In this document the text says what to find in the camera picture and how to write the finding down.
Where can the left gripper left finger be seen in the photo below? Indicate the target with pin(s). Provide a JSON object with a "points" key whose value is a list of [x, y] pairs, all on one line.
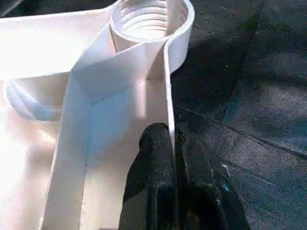
{"points": [[153, 172]]}

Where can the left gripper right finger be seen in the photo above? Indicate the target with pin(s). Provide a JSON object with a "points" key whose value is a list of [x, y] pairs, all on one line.
{"points": [[204, 187]]}

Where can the white plastic table top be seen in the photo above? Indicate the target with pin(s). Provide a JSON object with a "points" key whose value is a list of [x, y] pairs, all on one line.
{"points": [[108, 95]]}

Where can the black table mat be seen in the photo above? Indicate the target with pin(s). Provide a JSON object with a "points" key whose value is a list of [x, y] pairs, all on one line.
{"points": [[251, 95]]}

